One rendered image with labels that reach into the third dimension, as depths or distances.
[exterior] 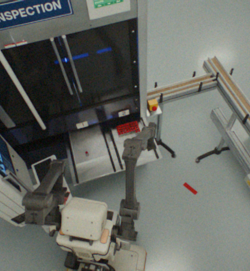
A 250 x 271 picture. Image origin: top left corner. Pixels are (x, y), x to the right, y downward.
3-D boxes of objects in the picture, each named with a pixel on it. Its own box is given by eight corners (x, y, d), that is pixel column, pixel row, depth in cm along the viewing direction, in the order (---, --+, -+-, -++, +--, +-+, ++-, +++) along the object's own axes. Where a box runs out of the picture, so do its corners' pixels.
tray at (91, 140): (68, 131, 217) (67, 128, 214) (98, 123, 219) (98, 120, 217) (76, 166, 199) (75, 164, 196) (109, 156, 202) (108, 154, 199)
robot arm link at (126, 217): (120, 224, 140) (130, 226, 138) (122, 205, 139) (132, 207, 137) (125, 217, 148) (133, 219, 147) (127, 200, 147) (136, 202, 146)
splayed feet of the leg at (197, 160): (193, 159, 293) (194, 152, 282) (234, 146, 299) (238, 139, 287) (196, 164, 289) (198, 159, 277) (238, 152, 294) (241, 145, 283)
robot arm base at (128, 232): (113, 237, 139) (136, 241, 137) (115, 222, 138) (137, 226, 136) (117, 229, 147) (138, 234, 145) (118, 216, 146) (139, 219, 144)
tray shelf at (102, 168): (63, 134, 218) (62, 133, 216) (142, 111, 225) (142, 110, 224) (73, 186, 193) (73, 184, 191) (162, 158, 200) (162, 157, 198)
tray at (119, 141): (111, 130, 215) (110, 128, 212) (141, 122, 217) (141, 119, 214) (122, 165, 197) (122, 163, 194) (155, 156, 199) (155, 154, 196)
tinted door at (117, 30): (81, 106, 187) (57, 35, 138) (138, 90, 192) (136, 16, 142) (82, 107, 187) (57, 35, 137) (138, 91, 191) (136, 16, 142)
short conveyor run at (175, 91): (143, 111, 228) (143, 99, 214) (137, 98, 236) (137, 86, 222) (215, 90, 235) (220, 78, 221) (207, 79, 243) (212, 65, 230)
